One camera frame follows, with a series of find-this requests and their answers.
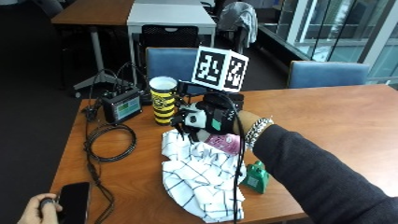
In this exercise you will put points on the white checked cloth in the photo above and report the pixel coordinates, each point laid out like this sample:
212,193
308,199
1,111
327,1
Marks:
199,177

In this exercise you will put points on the black smartphone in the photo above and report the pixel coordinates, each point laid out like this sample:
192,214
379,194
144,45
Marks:
75,202

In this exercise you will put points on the yellow black striped cup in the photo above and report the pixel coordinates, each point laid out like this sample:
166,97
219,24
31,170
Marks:
163,102

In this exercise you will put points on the pink packet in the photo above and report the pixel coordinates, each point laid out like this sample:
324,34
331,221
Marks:
224,143

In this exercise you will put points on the black device with screen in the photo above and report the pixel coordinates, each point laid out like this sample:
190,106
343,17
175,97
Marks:
123,107

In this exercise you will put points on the white marker cube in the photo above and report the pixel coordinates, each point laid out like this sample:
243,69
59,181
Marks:
212,67

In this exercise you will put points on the blue upholstered chair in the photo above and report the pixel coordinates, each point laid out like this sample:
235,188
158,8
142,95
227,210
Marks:
328,74
170,63

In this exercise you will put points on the small green plastic object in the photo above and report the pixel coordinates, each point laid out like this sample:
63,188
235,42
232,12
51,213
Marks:
256,177

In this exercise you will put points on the black mesh chair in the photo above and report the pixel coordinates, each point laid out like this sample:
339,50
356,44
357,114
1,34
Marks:
170,35

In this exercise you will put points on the white table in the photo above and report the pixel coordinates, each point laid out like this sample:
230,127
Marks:
170,15

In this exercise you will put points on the grey jacket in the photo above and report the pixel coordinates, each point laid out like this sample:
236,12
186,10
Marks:
240,21

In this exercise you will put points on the brown wooden table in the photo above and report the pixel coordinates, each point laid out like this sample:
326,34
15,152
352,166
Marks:
94,12

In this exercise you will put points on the glass window wall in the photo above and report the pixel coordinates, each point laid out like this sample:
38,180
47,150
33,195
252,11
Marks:
340,28

